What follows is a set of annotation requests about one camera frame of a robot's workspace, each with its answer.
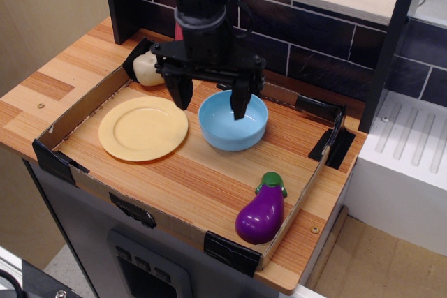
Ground light blue bowl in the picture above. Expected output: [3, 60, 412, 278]
[198, 90, 268, 151]

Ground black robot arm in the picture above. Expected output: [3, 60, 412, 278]
[151, 0, 266, 119]

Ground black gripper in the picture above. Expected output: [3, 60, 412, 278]
[151, 21, 265, 120]

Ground purple toy eggplant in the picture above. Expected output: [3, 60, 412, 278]
[235, 172, 288, 244]

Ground yellow plate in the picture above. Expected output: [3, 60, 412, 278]
[98, 96, 189, 162]

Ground cream toy potato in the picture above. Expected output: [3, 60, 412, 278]
[133, 51, 164, 87]

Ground white dish rack sink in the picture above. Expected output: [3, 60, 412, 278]
[344, 91, 446, 255]

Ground red cup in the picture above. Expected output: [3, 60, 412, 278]
[175, 23, 184, 41]

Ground cardboard tray border with tape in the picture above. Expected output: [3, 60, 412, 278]
[36, 33, 366, 289]

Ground grey oven control panel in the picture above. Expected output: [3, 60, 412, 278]
[107, 230, 193, 297]

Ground black vertical post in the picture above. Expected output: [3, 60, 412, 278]
[358, 0, 420, 133]

